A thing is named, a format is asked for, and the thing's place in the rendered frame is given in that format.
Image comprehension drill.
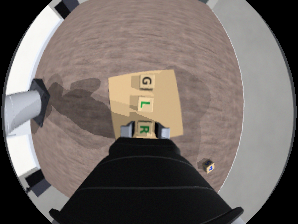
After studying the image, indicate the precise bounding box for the tan flat mat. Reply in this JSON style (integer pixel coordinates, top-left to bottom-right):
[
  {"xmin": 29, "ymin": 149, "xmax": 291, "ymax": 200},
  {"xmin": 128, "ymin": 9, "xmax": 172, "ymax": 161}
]
[{"xmin": 108, "ymin": 69, "xmax": 183, "ymax": 140}]

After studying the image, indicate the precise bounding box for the small tan block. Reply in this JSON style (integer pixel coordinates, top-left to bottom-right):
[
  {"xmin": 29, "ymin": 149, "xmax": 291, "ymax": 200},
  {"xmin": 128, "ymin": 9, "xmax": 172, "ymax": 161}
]
[
  {"xmin": 137, "ymin": 120, "xmax": 152, "ymax": 137},
  {"xmin": 137, "ymin": 97, "xmax": 153, "ymax": 113},
  {"xmin": 139, "ymin": 74, "xmax": 154, "ymax": 91},
  {"xmin": 202, "ymin": 159, "xmax": 214, "ymax": 174}
]

